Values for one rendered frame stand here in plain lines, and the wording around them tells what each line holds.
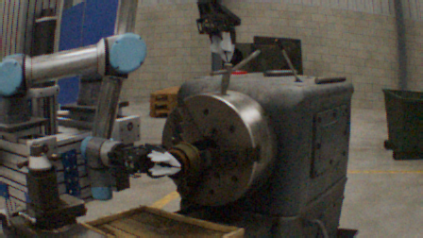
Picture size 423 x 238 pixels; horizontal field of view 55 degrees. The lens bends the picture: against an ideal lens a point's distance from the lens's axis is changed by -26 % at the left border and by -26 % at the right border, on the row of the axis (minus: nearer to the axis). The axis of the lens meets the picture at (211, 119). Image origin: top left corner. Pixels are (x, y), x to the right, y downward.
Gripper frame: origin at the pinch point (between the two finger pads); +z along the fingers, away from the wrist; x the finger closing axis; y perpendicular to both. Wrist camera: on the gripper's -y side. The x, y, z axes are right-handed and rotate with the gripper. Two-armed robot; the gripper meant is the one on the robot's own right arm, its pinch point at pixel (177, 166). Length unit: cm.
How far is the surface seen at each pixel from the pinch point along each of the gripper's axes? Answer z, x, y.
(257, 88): 2.0, 16.5, -33.9
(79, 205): -6.9, -6.2, 30.9
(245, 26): -543, 65, -912
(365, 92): -249, -69, -995
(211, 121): -1.3, 9.0, -15.7
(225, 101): 3.0, 14.5, -15.8
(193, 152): 0.2, 2.5, -5.9
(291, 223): 17.6, -23.5, -31.9
